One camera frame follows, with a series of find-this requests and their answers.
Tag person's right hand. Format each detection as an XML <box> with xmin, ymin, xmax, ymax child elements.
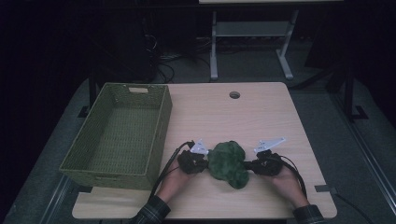
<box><xmin>267</xmin><ymin>169</ymin><xmax>309</xmax><ymax>209</ymax></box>

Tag black floor cables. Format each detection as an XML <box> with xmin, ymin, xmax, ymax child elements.
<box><xmin>146</xmin><ymin>32</ymin><xmax>213</xmax><ymax>84</ymax></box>

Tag grey tape strip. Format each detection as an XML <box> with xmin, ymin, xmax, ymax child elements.
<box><xmin>313</xmin><ymin>185</ymin><xmax>338</xmax><ymax>194</ymax></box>

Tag white metal stand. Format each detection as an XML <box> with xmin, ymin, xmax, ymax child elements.
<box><xmin>209</xmin><ymin>8</ymin><xmax>299</xmax><ymax>81</ymax></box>

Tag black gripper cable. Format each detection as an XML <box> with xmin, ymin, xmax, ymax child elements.
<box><xmin>272</xmin><ymin>155</ymin><xmax>308</xmax><ymax>199</ymax></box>
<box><xmin>149</xmin><ymin>140</ymin><xmax>195</xmax><ymax>198</ymax></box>

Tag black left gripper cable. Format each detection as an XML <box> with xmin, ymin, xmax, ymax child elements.
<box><xmin>149</xmin><ymin>140</ymin><xmax>195</xmax><ymax>198</ymax></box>

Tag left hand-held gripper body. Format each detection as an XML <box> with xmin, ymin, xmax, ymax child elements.
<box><xmin>177</xmin><ymin>138</ymin><xmax>209</xmax><ymax>175</ymax></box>

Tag green woven basket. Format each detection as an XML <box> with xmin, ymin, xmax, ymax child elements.
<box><xmin>59</xmin><ymin>82</ymin><xmax>173</xmax><ymax>190</ymax></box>

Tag green knitted garment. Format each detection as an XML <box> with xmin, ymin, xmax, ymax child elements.
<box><xmin>207</xmin><ymin>140</ymin><xmax>250</xmax><ymax>189</ymax></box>

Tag aluminium floor rail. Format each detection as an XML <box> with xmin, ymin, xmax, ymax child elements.
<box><xmin>38</xmin><ymin>175</ymin><xmax>78</xmax><ymax>224</ymax></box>
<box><xmin>330</xmin><ymin>92</ymin><xmax>396</xmax><ymax>216</ymax></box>

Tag black stand post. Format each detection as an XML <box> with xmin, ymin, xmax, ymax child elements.
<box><xmin>78</xmin><ymin>66</ymin><xmax>98</xmax><ymax>119</ymax></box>
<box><xmin>342</xmin><ymin>64</ymin><xmax>369</xmax><ymax>123</ymax></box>

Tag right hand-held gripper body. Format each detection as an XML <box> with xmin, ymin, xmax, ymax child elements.
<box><xmin>251</xmin><ymin>136</ymin><xmax>287</xmax><ymax>177</ymax></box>

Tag thin black cable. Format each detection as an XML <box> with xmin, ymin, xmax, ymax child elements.
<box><xmin>334</xmin><ymin>193</ymin><xmax>375</xmax><ymax>224</ymax></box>

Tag person's left hand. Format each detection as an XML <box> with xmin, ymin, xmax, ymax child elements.
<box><xmin>155</xmin><ymin>162</ymin><xmax>194</xmax><ymax>204</ymax></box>

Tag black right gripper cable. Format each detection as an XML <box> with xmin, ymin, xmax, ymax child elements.
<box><xmin>272</xmin><ymin>155</ymin><xmax>308</xmax><ymax>199</ymax></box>

